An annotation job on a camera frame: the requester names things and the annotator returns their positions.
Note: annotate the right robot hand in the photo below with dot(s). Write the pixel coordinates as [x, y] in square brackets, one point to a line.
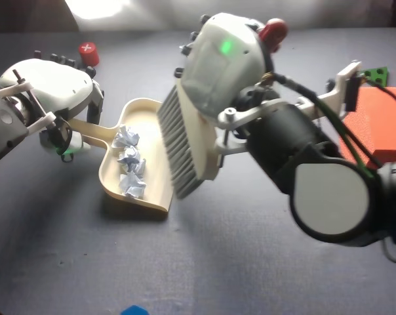
[224, 62]

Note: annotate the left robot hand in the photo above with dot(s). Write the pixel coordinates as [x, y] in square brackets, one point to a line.
[60, 85]

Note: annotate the white paper ball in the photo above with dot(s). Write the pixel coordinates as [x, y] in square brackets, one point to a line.
[126, 138]
[132, 185]
[130, 159]

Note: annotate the cream plastic dustpan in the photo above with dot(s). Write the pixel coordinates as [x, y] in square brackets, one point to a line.
[152, 138]

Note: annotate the red cylinder with white cross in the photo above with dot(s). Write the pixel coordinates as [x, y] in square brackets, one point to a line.
[89, 54]

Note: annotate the white rounded shell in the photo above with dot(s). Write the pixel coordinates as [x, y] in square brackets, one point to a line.
[103, 10]

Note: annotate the green triangle block with holes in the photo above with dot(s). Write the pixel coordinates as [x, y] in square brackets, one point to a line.
[378, 75]

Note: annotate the orange foam block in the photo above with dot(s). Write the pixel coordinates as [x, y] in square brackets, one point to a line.
[375, 124]

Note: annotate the grey table cloth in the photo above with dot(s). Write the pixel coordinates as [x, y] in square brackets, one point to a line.
[86, 256]

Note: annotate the blue hexagonal block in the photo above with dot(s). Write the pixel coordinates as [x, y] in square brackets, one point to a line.
[135, 310]

